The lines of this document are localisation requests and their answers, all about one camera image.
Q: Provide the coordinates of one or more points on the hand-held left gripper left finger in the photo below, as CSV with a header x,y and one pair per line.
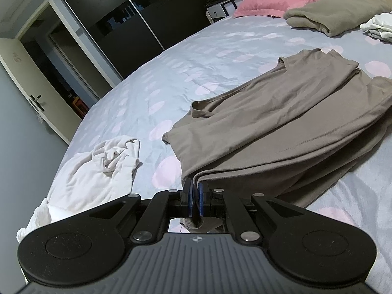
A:
x,y
190,199

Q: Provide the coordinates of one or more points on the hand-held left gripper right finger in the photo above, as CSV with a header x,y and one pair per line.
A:
x,y
202,200

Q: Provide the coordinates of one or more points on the taupe shirt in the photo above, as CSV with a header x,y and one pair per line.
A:
x,y
275,122

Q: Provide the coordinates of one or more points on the pile of white clothes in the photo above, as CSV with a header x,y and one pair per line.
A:
x,y
378,24

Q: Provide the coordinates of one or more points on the crumpled white garment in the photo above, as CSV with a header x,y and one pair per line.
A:
x,y
98,171

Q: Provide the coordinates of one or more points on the orange box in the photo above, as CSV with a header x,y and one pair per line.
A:
x,y
80,107

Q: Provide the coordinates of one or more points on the bed with dotted grey sheet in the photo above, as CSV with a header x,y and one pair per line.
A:
x,y
190,55

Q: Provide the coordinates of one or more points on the cream room door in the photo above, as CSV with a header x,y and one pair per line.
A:
x,y
46,98

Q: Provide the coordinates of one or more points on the black sliding-door wardrobe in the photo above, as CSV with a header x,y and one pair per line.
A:
x,y
128,21

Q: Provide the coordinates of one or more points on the white nightstand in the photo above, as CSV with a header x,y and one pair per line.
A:
x,y
222,9

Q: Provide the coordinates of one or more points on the folded olive blanket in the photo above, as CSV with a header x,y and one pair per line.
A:
x,y
330,13

